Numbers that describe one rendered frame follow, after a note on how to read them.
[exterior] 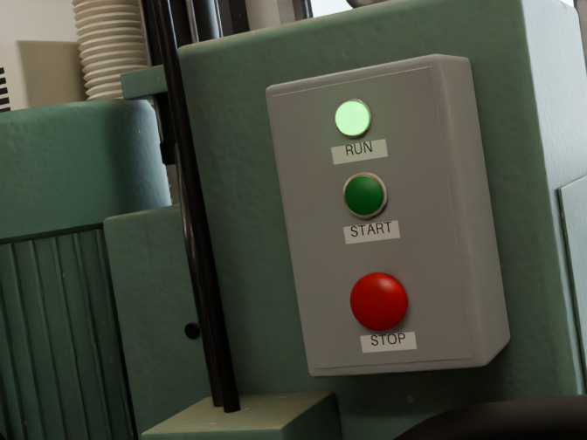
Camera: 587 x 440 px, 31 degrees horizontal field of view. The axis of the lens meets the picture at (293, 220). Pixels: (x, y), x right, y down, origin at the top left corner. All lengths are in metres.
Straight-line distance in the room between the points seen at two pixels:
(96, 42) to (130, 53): 0.08
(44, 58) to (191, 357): 1.76
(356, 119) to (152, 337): 0.27
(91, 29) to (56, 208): 1.65
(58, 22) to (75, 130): 1.95
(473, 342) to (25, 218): 0.36
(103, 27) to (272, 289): 1.78
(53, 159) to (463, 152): 0.33
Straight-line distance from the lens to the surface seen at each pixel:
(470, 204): 0.54
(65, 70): 2.48
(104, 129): 0.77
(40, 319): 0.77
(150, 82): 0.75
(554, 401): 0.56
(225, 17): 2.29
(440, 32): 0.59
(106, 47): 2.37
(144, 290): 0.73
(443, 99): 0.53
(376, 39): 0.60
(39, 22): 2.75
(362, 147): 0.54
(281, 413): 0.59
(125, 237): 0.73
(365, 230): 0.54
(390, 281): 0.53
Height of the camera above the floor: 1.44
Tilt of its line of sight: 3 degrees down
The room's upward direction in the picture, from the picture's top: 9 degrees counter-clockwise
